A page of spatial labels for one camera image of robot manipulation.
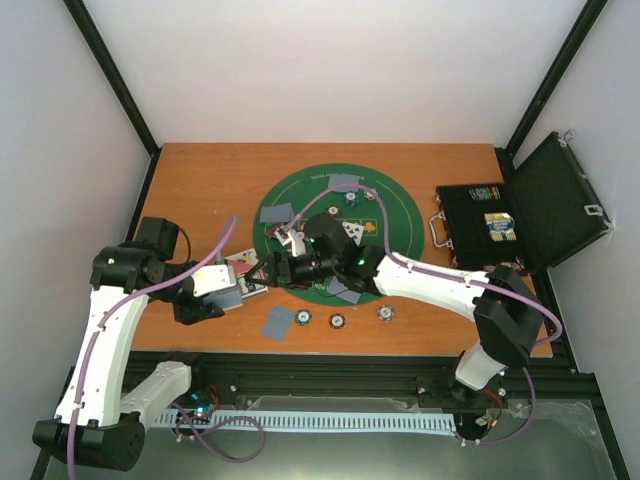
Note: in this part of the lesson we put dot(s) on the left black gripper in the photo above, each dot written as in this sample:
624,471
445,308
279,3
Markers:
196,311

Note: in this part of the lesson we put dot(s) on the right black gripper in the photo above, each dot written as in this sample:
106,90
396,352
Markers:
273,268

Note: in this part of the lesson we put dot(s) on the grey playing card deck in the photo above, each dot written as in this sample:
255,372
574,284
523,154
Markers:
226,301

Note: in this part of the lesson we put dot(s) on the blue patterned playing card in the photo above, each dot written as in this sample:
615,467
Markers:
275,214

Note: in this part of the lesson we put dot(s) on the dark red chips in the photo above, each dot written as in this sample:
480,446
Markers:
333,210

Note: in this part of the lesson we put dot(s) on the dark red poker chip stack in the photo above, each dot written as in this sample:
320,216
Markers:
337,321

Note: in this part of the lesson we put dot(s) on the face up clubs card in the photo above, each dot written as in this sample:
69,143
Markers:
354,231

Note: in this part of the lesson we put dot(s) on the blue peach chips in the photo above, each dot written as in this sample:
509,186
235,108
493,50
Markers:
371,194

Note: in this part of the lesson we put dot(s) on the blue white poker chip stack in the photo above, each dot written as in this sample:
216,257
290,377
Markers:
385,313

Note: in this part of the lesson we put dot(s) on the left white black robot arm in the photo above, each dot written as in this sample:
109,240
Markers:
96,424

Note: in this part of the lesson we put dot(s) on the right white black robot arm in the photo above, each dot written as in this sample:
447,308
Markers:
499,303

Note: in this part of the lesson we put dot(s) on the round green poker mat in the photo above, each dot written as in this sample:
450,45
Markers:
406,226

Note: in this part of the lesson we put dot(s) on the multicolour chip row in case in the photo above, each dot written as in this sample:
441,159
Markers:
485,193

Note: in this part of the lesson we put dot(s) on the blue gold card deck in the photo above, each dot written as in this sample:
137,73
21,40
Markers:
501,226

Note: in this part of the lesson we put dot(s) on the red white chips in case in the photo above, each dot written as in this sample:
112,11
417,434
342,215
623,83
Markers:
515,265

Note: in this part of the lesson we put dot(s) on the black poker case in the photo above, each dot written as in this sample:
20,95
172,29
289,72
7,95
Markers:
555,208

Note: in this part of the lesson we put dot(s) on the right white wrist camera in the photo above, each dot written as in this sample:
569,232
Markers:
290,239

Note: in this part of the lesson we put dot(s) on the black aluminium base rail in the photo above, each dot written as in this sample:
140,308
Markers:
253,375

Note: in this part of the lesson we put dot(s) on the light blue cable duct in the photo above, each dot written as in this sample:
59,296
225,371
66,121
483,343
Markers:
330,422

